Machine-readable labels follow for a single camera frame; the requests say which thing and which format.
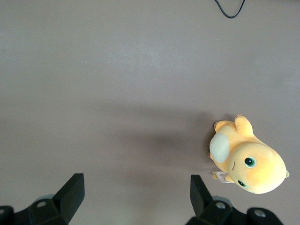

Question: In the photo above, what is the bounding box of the black looped cable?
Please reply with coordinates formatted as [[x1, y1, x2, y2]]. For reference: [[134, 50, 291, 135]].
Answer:
[[213, 0, 246, 18]]

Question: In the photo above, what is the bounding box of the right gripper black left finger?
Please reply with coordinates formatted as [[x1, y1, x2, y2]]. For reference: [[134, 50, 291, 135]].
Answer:
[[0, 173, 85, 225]]

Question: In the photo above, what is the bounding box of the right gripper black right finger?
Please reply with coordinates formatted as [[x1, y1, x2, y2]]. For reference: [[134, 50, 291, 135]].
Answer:
[[185, 174, 285, 225]]

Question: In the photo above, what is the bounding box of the yellow plush toy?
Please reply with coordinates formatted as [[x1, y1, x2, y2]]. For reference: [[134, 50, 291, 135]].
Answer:
[[208, 113, 291, 195]]

